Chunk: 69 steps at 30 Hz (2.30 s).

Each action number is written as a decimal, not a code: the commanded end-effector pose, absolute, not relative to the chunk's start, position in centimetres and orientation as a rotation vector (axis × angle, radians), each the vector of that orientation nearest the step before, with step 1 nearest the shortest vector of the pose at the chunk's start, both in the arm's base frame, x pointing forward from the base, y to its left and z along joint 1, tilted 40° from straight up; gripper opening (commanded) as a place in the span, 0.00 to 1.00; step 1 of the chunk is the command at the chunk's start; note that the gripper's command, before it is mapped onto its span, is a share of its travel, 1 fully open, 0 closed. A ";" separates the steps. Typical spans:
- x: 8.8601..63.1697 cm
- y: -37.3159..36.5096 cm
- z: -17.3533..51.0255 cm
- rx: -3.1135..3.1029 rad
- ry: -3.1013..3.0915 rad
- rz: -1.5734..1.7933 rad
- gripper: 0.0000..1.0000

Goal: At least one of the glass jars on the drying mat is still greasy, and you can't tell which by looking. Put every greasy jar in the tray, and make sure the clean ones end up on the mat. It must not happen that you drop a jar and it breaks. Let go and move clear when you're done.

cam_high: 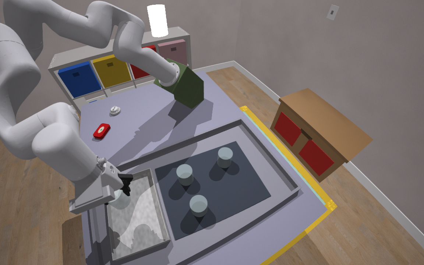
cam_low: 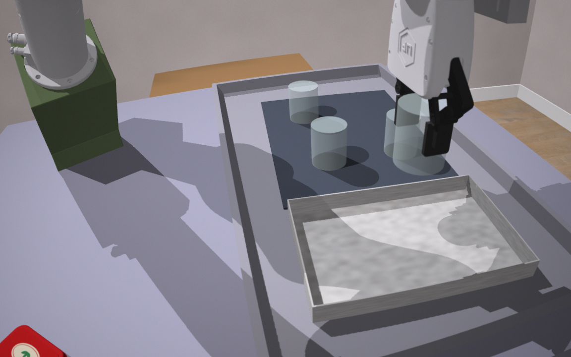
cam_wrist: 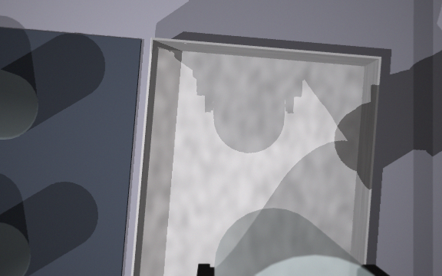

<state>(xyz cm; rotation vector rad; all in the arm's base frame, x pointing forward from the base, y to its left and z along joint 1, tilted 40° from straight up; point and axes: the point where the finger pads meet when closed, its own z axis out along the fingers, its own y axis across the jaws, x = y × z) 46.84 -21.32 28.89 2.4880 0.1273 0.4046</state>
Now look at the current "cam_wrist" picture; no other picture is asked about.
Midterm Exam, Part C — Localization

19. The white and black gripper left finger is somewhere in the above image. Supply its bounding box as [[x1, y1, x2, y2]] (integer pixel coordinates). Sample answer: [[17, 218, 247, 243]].
[[196, 264, 215, 276]]

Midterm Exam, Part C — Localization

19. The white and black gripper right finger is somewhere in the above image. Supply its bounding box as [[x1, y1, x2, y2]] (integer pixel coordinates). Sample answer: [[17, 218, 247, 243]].
[[363, 264, 390, 276]]

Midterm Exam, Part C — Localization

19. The grey rectangular tray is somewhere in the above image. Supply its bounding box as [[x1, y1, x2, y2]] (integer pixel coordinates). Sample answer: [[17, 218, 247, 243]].
[[131, 38, 381, 276]]

